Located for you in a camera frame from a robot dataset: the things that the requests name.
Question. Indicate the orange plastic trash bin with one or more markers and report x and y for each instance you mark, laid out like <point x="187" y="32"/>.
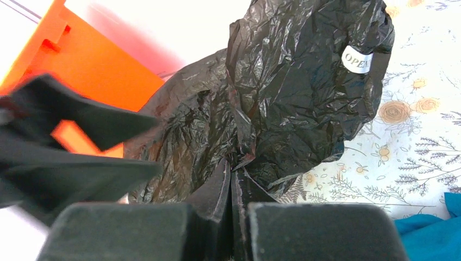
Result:
<point x="70" y="49"/>

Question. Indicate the black plastic trash bag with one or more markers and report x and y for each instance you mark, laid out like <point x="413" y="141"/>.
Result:
<point x="297" y="80"/>

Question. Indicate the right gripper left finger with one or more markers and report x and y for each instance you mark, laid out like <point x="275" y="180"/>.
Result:
<point x="200" y="228"/>

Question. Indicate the floral patterned table mat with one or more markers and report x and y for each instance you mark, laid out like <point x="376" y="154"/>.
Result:
<point x="408" y="157"/>

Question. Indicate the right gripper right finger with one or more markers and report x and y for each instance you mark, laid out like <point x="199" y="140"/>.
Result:
<point x="267" y="230"/>

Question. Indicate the teal blue cloth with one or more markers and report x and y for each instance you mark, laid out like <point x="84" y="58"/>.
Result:
<point x="427" y="237"/>

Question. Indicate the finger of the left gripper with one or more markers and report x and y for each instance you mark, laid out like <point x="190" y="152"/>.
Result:
<point x="37" y="106"/>
<point x="61" y="166"/>

